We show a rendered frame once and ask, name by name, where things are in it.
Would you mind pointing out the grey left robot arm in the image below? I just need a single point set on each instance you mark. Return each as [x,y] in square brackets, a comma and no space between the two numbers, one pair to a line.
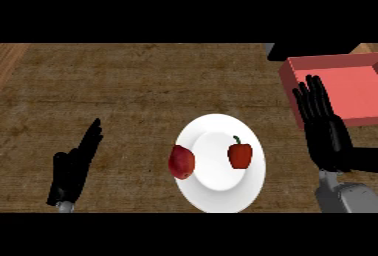
[65,207]

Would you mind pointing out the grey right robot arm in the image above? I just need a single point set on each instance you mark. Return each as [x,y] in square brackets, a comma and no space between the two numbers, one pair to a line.
[344,195]

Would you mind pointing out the pink cardboard box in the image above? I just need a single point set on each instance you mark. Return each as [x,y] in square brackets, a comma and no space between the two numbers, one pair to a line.
[356,91]

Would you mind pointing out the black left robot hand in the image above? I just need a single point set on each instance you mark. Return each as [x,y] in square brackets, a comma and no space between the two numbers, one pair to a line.
[71,168]

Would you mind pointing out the red bell pepper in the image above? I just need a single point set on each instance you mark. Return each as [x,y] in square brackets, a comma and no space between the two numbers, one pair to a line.
[239,155]

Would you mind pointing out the black appliance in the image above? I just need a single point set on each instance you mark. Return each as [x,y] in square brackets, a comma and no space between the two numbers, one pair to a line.
[314,50]

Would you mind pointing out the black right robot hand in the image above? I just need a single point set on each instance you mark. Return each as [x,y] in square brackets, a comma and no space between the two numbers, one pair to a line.
[326,140]

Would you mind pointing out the white round plate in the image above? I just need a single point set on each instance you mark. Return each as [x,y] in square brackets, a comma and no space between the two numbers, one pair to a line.
[220,181]

